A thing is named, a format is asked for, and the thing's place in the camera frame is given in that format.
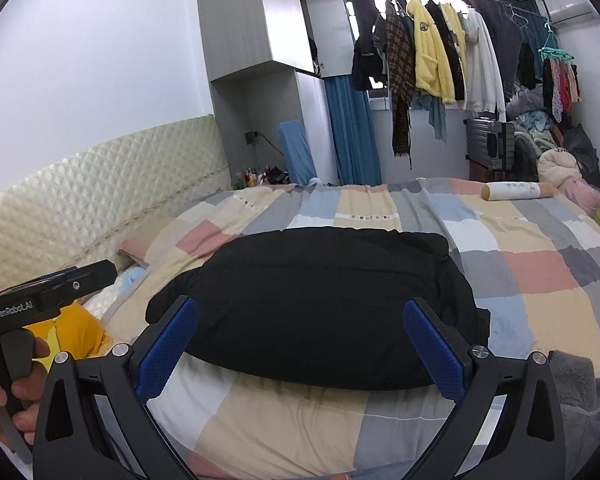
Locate teal hanging garment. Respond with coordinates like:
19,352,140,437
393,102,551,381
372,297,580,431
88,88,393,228
411,92,448,143

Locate grey fleece blanket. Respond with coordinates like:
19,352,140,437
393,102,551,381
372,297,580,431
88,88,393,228
547,350,600,480

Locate yellow plush cloth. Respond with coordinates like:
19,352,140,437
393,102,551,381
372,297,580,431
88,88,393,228
22,302,111,361

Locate cream quilted headboard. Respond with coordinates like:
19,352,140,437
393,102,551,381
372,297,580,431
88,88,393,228
0,114,231,296

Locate cream cylindrical bolster pillow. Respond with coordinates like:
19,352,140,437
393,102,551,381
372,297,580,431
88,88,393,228
481,181,557,202

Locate pale yellow hanging jacket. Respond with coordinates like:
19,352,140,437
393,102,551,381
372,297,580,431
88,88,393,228
442,2,468,102

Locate dark grey hanging garment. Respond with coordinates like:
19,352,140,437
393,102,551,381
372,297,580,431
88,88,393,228
472,0,538,91

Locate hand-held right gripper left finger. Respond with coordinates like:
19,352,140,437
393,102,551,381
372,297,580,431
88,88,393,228
32,296,201,480

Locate grey wardrobe cabinet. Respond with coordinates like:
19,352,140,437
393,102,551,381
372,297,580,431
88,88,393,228
195,0,353,186

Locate black hanging jacket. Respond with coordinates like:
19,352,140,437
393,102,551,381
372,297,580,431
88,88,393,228
351,0,387,92

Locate colourful clothes on teal hanger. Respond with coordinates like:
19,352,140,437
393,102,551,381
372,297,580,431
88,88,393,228
539,47,583,121

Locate white hoodie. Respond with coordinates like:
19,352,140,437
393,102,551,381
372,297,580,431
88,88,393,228
462,7,507,113

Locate patchwork bed blanket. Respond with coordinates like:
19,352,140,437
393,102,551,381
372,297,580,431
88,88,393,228
102,177,600,480

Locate pile of clothes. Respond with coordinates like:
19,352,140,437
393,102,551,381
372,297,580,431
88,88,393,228
507,85,600,211

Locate brown patterned garment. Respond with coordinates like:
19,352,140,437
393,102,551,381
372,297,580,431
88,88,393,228
384,7,417,158

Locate white and blue pillow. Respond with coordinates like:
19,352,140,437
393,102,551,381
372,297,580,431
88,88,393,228
85,266,148,321

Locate black jacket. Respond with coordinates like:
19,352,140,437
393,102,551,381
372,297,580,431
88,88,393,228
351,0,387,92
145,226,491,392

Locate black wall plug with cable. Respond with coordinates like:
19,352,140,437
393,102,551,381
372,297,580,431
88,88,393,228
244,131,281,153

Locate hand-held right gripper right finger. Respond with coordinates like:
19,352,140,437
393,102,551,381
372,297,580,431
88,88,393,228
402,297,567,480

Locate pink fluffy blanket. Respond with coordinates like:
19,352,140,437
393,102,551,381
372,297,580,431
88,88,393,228
562,179,600,212

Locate blue curtain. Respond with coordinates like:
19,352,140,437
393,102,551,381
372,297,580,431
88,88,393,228
325,76,383,187

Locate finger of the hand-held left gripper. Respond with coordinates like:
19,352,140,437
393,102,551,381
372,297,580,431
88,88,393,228
55,261,118,306

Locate grey ribbed suitcase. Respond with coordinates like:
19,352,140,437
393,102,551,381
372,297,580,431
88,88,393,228
465,117,516,171

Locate bedside clutter of bottles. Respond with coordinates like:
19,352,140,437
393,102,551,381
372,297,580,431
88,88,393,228
232,164,291,191

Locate cream fluffy blanket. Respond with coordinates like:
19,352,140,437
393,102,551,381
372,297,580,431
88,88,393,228
537,147,583,187

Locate white air conditioner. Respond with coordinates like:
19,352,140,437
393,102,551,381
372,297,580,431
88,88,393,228
550,2,598,26

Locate yellow hoodie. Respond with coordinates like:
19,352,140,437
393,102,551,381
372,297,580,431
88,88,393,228
405,0,456,106

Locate person's left hand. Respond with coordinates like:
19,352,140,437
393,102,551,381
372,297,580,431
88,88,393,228
0,335,51,441

